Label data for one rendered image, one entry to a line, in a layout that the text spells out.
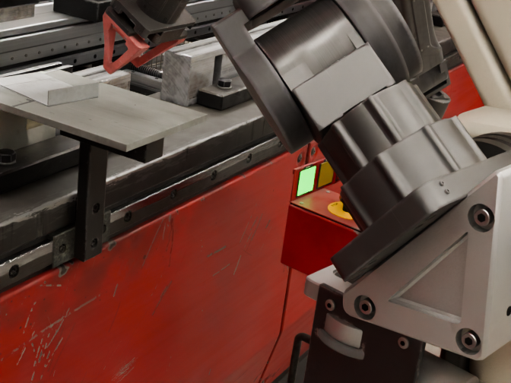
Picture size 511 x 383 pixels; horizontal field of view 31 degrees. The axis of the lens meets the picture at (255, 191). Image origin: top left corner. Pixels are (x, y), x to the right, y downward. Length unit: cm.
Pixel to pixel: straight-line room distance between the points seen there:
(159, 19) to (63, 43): 68
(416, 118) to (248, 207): 123
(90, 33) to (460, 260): 140
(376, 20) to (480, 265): 16
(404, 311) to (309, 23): 19
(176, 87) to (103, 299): 46
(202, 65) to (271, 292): 54
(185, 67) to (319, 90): 114
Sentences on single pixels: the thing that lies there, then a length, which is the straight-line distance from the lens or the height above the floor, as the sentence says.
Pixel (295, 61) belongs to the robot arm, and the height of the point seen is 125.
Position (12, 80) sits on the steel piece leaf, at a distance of 134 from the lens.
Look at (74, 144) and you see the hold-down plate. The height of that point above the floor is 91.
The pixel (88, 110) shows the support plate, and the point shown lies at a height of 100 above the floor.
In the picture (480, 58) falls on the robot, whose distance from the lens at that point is 66.
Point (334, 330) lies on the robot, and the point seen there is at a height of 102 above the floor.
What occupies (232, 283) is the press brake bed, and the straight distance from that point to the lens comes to 181.
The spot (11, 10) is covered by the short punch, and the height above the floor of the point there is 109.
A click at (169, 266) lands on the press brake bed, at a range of 158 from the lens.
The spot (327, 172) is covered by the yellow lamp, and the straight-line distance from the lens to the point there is 165.
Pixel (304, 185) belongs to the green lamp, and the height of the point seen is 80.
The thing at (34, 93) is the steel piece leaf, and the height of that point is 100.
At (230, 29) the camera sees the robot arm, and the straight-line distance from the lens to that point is 60.
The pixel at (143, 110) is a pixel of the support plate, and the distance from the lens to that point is 126.
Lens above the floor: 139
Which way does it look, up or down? 22 degrees down
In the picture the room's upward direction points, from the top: 7 degrees clockwise
